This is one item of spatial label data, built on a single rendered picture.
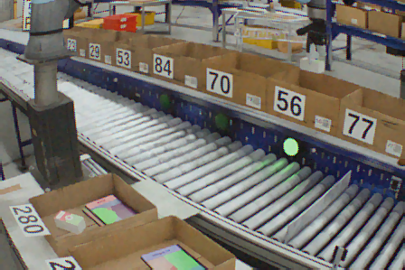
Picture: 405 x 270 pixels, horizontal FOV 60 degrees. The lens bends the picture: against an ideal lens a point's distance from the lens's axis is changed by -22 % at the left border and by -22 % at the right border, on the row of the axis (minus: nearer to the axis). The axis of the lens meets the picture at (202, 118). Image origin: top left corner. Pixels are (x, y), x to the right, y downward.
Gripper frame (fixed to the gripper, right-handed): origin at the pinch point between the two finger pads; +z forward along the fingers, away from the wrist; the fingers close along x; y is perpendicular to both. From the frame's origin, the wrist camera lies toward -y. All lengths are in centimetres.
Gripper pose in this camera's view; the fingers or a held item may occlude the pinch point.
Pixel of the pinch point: (312, 60)
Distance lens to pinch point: 179.2
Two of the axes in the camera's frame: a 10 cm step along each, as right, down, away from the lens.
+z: 0.0, 9.3, 3.7
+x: 7.1, -2.6, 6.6
